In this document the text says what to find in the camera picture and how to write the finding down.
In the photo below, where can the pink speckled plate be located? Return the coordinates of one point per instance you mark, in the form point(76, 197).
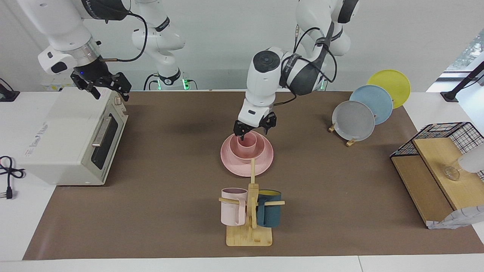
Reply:
point(234, 166)

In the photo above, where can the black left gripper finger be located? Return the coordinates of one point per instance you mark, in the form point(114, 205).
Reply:
point(239, 134)
point(270, 129)

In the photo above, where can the pink bowl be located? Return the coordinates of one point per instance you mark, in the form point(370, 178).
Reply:
point(261, 149)

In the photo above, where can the brown table mat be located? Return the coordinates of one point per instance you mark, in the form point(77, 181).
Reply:
point(170, 170)

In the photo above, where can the wooden plate rack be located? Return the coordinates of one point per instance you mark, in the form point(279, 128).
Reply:
point(331, 128)

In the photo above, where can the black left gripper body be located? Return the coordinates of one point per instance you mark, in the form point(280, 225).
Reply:
point(255, 128)

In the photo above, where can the marbled white sheet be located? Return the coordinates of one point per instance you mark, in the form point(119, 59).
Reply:
point(457, 219)

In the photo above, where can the wooden mug tree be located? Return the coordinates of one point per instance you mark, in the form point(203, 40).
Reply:
point(247, 238)

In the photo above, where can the clear wine glass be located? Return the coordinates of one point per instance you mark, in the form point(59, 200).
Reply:
point(452, 173)

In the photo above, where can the dark teal mug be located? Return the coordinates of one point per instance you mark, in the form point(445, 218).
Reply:
point(270, 213)

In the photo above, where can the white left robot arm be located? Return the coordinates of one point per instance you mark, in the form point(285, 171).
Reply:
point(264, 79)

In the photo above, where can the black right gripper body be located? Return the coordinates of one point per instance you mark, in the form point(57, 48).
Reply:
point(94, 73)

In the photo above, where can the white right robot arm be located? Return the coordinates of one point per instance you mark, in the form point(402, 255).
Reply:
point(56, 22)

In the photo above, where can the white power strip box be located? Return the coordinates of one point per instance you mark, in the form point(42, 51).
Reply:
point(56, 85)

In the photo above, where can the pink tumbler cup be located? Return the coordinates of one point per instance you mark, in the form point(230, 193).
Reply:
point(247, 145)

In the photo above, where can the black stand base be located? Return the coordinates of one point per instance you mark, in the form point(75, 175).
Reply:
point(6, 95)

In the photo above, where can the yellow plate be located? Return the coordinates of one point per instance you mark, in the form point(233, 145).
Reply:
point(393, 83)

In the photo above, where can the white toaster oven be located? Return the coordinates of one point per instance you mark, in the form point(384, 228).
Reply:
point(64, 136)

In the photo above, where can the light blue plate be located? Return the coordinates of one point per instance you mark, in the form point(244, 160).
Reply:
point(378, 102)

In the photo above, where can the grey plate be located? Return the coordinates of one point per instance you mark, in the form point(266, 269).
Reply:
point(353, 121)

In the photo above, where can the pink mug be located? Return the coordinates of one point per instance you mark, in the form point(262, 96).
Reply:
point(230, 211)

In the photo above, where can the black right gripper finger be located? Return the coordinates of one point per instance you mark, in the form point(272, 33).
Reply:
point(94, 92)
point(126, 94)

